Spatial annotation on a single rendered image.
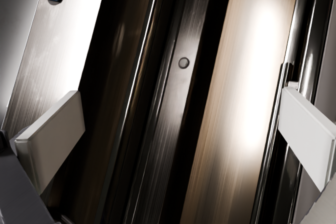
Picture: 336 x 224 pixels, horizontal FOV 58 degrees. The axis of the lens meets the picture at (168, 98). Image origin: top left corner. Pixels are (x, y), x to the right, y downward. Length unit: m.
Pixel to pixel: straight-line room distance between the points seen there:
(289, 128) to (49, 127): 0.13
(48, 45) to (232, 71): 0.46
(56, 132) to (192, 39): 0.44
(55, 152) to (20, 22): 2.41
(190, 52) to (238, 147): 0.19
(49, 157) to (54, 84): 0.59
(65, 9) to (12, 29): 1.74
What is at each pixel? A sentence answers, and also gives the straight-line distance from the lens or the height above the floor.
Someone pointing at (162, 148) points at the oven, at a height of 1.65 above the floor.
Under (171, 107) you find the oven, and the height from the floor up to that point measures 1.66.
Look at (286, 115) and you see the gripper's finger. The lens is 0.20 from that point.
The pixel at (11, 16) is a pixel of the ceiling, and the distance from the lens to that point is 2.53.
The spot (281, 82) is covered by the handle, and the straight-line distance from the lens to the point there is 0.41.
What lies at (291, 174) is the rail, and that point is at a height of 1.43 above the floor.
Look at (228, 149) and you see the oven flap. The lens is 0.52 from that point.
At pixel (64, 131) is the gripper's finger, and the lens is 0.18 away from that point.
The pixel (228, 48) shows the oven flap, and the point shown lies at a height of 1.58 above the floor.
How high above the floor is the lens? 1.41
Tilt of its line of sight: 28 degrees up
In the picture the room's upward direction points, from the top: 80 degrees counter-clockwise
